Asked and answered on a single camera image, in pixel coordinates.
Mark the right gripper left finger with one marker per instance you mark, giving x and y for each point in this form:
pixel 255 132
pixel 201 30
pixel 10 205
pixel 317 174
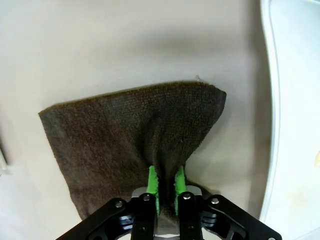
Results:
pixel 143 215

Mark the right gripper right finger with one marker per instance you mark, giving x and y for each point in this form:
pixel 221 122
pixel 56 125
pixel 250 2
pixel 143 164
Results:
pixel 190 215

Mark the dark brown microfiber cloth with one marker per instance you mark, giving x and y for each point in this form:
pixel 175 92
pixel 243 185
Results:
pixel 105 130

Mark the white plastic tray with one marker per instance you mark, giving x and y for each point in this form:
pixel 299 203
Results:
pixel 295 75

